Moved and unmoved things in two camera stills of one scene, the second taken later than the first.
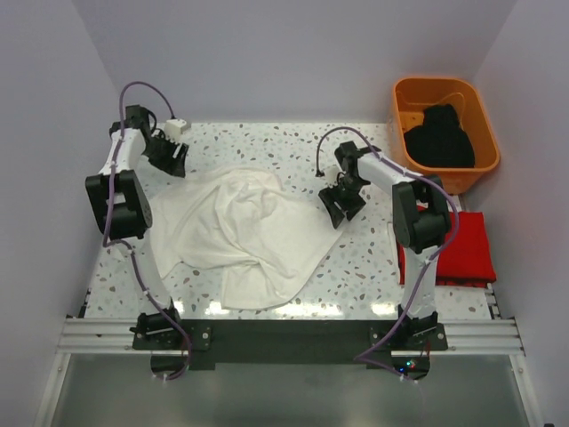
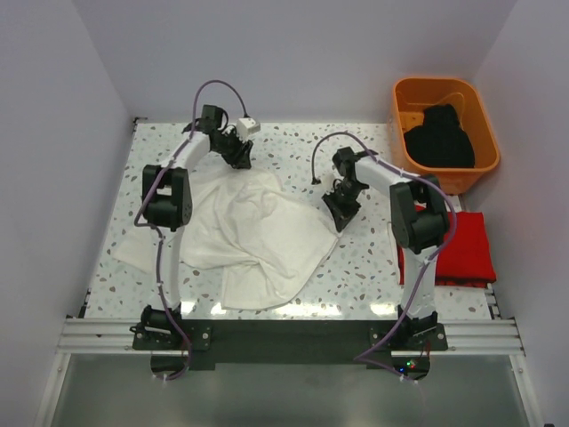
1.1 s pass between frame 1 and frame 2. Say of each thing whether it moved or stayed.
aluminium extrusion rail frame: stayed
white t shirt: stayed
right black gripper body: stayed
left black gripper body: moved
